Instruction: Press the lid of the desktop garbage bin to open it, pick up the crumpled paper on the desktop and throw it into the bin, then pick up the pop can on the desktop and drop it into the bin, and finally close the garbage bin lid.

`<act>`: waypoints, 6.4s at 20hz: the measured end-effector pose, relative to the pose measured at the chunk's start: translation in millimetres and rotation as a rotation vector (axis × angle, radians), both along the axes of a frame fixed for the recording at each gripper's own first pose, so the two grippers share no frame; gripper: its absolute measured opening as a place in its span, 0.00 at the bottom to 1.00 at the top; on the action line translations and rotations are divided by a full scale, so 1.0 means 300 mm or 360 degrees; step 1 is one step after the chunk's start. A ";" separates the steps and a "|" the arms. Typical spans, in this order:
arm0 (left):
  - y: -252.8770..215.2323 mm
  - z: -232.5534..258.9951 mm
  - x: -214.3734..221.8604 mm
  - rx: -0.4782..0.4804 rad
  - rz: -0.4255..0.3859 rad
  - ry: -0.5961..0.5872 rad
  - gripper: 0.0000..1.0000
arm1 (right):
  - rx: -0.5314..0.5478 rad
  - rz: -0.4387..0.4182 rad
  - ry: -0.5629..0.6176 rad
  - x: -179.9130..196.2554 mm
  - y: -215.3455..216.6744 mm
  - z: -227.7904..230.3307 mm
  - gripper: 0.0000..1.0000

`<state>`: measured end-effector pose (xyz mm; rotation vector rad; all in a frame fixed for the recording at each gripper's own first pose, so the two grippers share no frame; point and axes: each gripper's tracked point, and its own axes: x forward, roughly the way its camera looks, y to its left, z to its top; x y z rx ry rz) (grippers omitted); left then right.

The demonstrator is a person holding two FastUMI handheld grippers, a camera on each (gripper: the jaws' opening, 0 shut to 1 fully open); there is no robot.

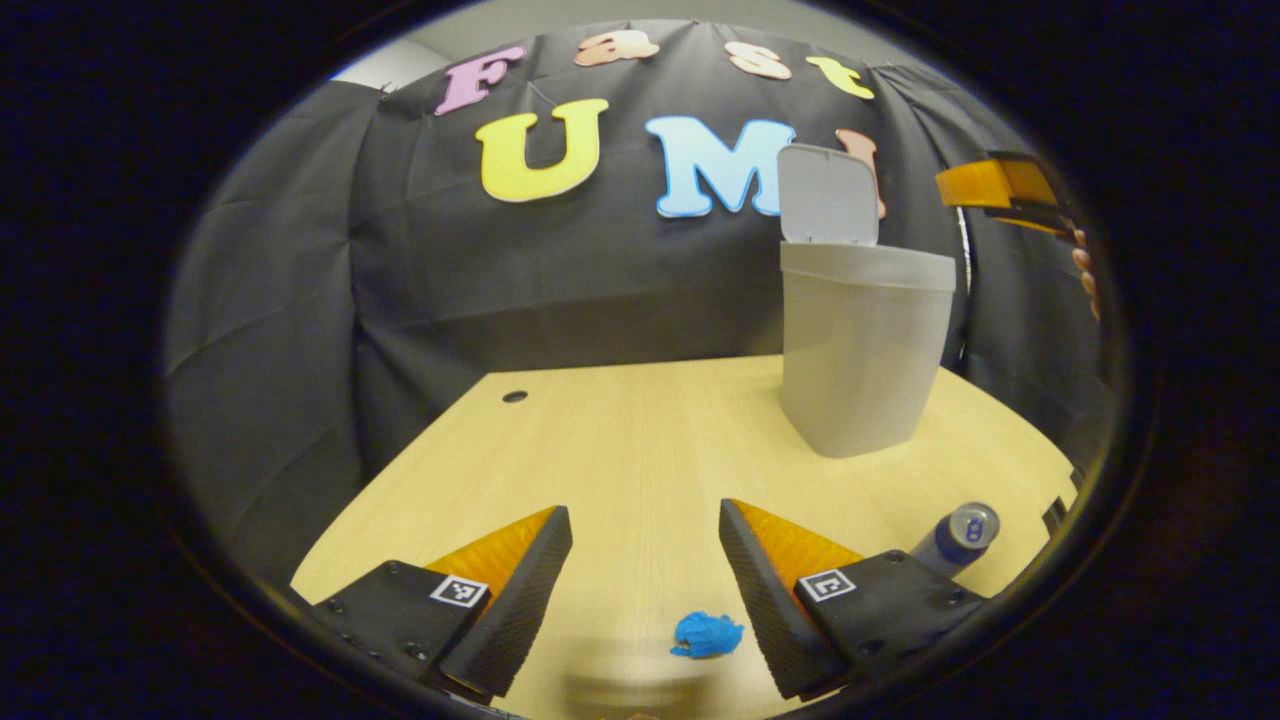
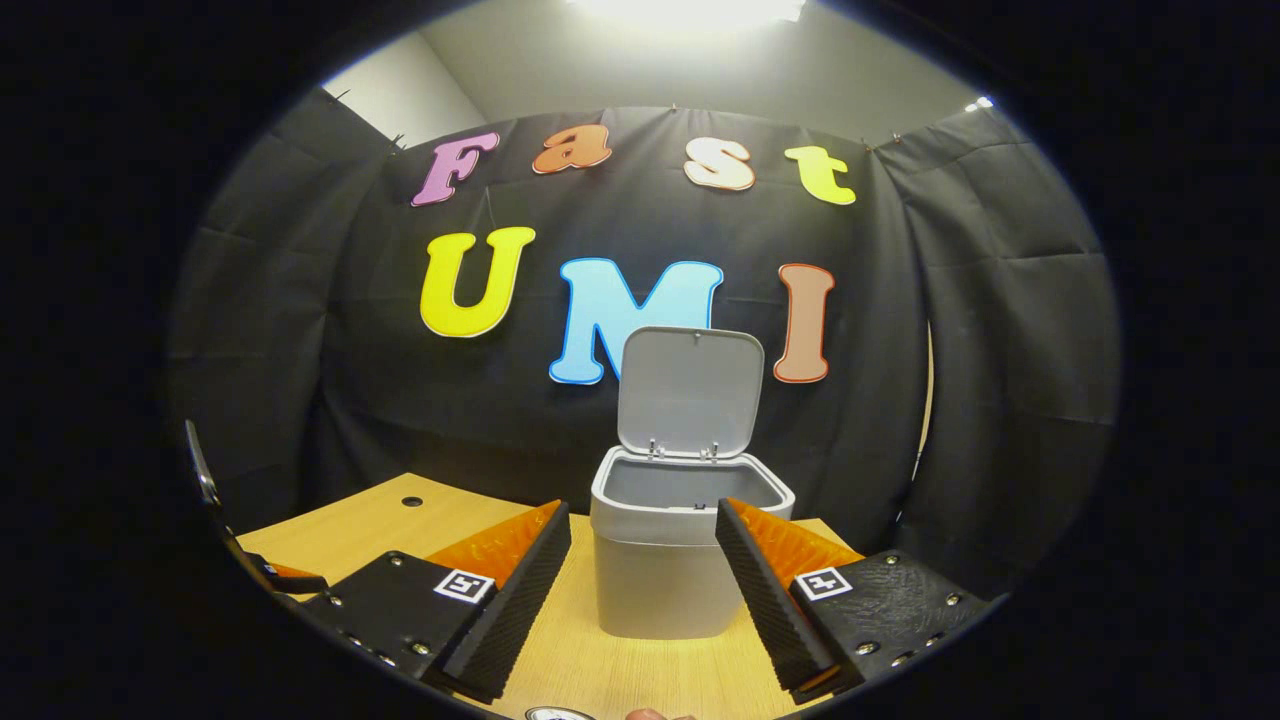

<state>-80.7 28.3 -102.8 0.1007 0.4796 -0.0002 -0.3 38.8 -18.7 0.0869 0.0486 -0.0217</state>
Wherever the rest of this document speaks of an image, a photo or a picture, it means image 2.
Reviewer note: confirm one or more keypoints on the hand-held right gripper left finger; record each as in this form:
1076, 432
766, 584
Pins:
520, 600

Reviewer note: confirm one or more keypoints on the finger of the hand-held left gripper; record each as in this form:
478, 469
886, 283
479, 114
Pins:
295, 582

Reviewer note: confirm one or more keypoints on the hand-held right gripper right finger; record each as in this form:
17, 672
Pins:
765, 600

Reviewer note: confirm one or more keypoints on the white desktop garbage bin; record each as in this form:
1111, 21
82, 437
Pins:
665, 580

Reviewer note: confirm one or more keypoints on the silver blue pop can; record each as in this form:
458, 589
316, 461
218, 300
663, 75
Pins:
560, 714

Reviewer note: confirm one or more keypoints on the wooden desktop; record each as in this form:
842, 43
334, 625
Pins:
350, 530

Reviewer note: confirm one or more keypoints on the black backdrop cloth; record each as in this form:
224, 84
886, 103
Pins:
350, 380

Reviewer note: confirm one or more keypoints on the small ceiling light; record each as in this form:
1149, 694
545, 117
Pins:
980, 103

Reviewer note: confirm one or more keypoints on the large ceiling light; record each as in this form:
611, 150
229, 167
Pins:
690, 12

